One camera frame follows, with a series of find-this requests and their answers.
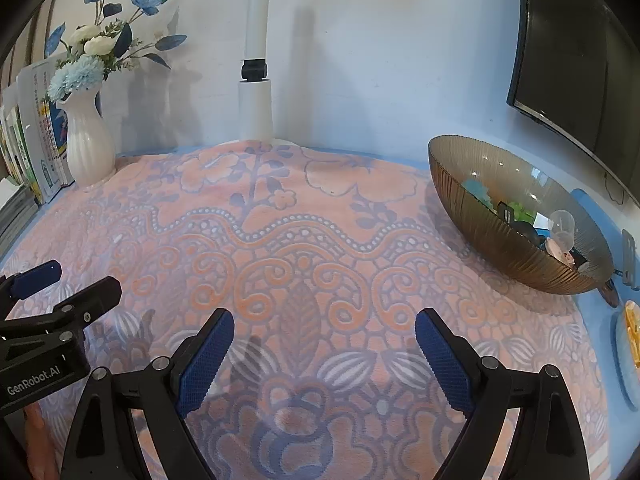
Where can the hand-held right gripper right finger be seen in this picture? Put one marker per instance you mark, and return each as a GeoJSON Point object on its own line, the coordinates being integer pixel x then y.
{"type": "Point", "coordinates": [445, 360]}

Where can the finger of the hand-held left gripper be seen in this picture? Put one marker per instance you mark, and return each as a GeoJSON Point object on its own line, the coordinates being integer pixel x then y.
{"type": "Point", "coordinates": [95, 297]}
{"type": "Point", "coordinates": [35, 277]}

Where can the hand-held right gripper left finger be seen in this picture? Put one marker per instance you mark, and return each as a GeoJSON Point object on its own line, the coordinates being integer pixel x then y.
{"type": "Point", "coordinates": [205, 360]}

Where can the brown woven bowl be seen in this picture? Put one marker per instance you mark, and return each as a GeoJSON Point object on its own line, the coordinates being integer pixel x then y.
{"type": "Point", "coordinates": [500, 255]}

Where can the beige wooden piece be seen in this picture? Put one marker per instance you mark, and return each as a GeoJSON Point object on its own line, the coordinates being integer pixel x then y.
{"type": "Point", "coordinates": [560, 255]}

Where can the black rectangular device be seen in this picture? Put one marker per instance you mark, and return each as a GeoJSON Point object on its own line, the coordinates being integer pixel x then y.
{"type": "Point", "coordinates": [507, 212]}

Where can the light green plastic toy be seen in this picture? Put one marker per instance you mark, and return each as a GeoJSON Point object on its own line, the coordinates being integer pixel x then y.
{"type": "Point", "coordinates": [522, 211]}

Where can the teal green plastic toy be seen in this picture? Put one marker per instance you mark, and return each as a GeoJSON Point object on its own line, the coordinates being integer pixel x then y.
{"type": "Point", "coordinates": [477, 191]}

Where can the clear correction tape dispenser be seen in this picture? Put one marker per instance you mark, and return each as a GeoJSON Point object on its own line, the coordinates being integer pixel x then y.
{"type": "Point", "coordinates": [562, 227]}

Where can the person's left hand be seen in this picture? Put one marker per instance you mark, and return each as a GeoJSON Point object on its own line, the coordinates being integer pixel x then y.
{"type": "Point", "coordinates": [40, 435]}

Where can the stack of grey magazines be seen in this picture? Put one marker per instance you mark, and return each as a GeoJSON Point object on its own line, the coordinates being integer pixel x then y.
{"type": "Point", "coordinates": [15, 215]}

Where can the white ribbed vase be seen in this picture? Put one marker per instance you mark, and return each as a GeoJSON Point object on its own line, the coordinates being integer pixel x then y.
{"type": "Point", "coordinates": [87, 150]}

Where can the pink patterned blanket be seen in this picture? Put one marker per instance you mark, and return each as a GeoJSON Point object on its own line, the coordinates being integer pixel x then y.
{"type": "Point", "coordinates": [310, 260]}

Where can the row of books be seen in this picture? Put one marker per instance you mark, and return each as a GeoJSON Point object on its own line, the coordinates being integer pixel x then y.
{"type": "Point", "coordinates": [45, 125]}

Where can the plate with orange food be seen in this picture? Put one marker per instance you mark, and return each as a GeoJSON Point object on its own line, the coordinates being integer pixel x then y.
{"type": "Point", "coordinates": [631, 340]}

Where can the grey remote control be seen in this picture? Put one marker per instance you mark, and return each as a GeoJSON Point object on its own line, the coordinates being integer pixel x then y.
{"type": "Point", "coordinates": [628, 255]}

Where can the blue and white artificial flowers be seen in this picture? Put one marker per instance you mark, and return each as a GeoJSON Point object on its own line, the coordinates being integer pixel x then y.
{"type": "Point", "coordinates": [95, 45]}

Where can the white lamp pole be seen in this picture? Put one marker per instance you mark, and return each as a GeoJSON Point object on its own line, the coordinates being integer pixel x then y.
{"type": "Point", "coordinates": [255, 110]}

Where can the black clip on pole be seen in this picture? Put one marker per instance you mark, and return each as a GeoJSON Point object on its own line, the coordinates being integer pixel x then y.
{"type": "Point", "coordinates": [254, 70]}

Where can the black monitor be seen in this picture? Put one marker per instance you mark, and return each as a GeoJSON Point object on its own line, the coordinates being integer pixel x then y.
{"type": "Point", "coordinates": [575, 60]}

